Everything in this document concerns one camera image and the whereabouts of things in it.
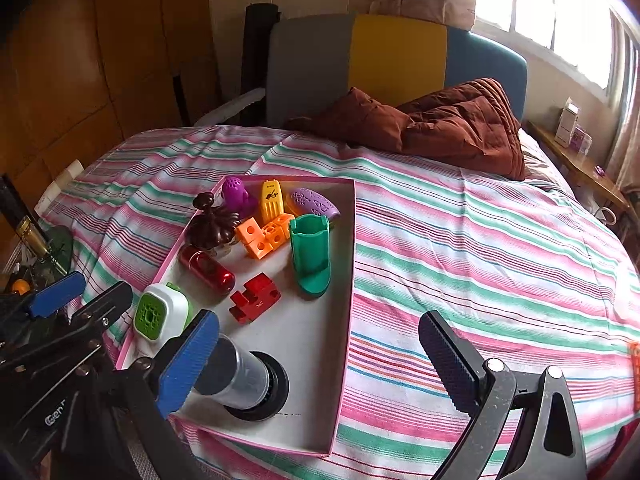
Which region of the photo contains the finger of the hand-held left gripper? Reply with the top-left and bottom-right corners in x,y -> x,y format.
0,281 -> 134,376
0,271 -> 87,341

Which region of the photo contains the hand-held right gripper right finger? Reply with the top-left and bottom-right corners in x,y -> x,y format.
417,310 -> 588,480

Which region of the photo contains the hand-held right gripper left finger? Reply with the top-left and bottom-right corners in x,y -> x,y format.
107,309 -> 221,480

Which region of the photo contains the green white plug-in device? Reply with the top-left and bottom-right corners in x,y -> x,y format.
132,282 -> 196,358

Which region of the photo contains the clear jar with black lid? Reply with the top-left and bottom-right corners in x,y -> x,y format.
192,335 -> 290,422

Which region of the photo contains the red puzzle block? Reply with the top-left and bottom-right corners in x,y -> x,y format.
229,272 -> 282,325

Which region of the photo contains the red capsule case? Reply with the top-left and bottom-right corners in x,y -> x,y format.
179,245 -> 236,292

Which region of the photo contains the pink-rimmed white box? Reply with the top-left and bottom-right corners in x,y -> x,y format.
116,175 -> 357,457

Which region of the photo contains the brown ornate knob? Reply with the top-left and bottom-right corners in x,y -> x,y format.
192,192 -> 247,251

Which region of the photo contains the orange linked cube toy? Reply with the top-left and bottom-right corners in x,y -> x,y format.
235,212 -> 297,261

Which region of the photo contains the green plastic holder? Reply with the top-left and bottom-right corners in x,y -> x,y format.
289,213 -> 332,297

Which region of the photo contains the purple silicone strainer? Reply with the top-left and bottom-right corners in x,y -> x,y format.
222,176 -> 259,213

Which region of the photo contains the yellow toy with black print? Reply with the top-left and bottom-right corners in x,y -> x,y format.
259,179 -> 285,218

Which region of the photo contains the purple oval brush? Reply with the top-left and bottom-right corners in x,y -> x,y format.
290,187 -> 342,222

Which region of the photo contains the green glass table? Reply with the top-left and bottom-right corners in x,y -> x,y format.
0,225 -> 73,291

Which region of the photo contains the black gold bottle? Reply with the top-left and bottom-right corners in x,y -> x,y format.
0,175 -> 68,271

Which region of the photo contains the striped bedsheet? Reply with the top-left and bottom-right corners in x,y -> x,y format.
40,125 -> 640,480

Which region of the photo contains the white plastic tube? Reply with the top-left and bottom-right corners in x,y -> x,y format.
35,159 -> 86,211

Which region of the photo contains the person's red clothing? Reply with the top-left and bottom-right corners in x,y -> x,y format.
607,422 -> 640,480

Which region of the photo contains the white pillow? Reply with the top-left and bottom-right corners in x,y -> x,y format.
517,130 -> 568,191

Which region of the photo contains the wooden bedside shelf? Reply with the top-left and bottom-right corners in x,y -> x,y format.
525,120 -> 631,221

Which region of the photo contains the brown quilt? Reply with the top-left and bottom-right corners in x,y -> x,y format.
285,77 -> 528,181

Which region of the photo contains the wooden wardrobe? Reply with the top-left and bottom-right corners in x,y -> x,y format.
0,0 -> 221,201

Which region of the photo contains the purple carton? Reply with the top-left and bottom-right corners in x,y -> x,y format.
570,125 -> 592,153

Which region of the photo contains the white carton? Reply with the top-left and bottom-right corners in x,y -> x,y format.
554,97 -> 580,146

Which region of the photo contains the black rolled mat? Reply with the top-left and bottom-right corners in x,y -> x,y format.
241,4 -> 281,126

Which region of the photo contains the grey yellow blue headboard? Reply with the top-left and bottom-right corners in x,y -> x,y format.
265,12 -> 528,128

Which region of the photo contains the window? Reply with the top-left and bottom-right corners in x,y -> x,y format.
475,0 -> 626,91

